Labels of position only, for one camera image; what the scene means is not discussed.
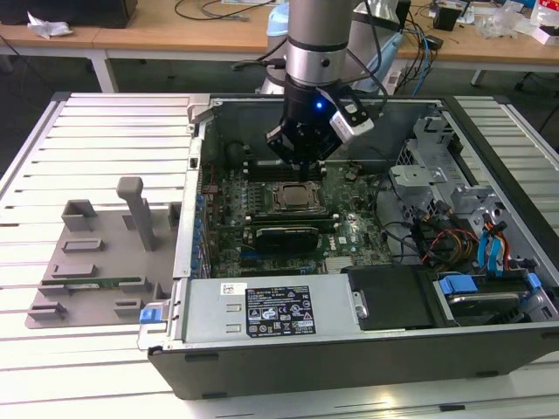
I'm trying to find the red yellow power wires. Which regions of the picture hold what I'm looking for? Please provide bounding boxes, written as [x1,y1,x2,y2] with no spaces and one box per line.
[418,226,480,268]

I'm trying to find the white and red box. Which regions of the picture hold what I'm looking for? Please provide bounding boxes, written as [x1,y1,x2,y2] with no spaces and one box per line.
[530,0,559,45]

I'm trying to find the clear plastic bags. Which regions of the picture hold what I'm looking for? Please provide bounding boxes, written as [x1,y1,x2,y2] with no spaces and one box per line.
[475,2,542,39]

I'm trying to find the black box on desk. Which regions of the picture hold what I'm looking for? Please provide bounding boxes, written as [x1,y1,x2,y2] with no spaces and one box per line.
[0,0,139,30]

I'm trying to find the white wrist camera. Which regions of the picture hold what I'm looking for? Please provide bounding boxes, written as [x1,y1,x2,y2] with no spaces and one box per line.
[316,86,376,143]

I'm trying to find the black plastic drive shroud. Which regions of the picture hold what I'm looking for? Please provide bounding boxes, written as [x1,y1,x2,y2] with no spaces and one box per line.
[340,264,447,332]

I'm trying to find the metal drive cage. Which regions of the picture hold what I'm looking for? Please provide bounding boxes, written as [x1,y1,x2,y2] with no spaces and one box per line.
[387,115,507,228]

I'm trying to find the silver chipset heatsink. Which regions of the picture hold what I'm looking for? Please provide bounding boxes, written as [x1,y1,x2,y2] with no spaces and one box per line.
[325,256,351,276]

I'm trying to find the green RAM stick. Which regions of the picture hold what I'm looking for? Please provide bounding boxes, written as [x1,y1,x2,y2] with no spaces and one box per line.
[41,275,148,290]

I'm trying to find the blue SATA wire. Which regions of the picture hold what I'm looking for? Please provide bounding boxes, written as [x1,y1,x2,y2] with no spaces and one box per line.
[475,233,499,276]
[485,221,511,280]

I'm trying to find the white power strip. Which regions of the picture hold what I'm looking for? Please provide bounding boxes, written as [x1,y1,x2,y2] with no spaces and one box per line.
[383,65,403,96]

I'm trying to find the crumpled white paper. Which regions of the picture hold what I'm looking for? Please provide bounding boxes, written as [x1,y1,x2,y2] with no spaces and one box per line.
[26,10,74,40]

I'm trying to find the blue disk carrier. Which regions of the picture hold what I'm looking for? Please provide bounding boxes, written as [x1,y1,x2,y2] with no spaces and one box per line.
[436,271,543,326]

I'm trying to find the black open PC case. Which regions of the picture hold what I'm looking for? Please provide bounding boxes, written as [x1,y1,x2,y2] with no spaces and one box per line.
[137,93,559,401]

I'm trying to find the CPU socket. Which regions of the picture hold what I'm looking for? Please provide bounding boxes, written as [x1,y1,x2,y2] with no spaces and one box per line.
[270,180,325,216]

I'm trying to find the wooden desk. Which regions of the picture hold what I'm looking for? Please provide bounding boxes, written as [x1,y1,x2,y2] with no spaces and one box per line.
[0,0,559,95]

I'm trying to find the green motherboard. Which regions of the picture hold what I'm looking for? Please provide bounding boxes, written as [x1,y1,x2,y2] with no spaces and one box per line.
[198,159,397,278]

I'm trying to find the black graphics card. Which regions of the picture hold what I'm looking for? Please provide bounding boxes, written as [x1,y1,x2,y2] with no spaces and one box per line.
[252,223,321,254]

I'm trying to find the metal socket cover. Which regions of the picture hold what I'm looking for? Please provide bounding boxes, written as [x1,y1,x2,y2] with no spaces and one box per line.
[273,182,323,214]

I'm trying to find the silver CPU with green edge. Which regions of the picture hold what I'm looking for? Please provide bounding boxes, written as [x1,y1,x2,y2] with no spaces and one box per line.
[280,184,314,210]

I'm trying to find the gray case release handle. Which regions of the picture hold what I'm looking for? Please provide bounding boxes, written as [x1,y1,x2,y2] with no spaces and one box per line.
[186,94,216,128]

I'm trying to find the gray parts rack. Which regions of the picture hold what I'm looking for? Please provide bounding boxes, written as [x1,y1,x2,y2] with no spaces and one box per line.
[24,175,183,331]

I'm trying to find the silver power supply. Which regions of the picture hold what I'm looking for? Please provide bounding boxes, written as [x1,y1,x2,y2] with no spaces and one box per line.
[182,277,364,346]

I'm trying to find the black cup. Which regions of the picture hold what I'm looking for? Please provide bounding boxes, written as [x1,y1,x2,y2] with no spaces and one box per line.
[431,3,462,31]

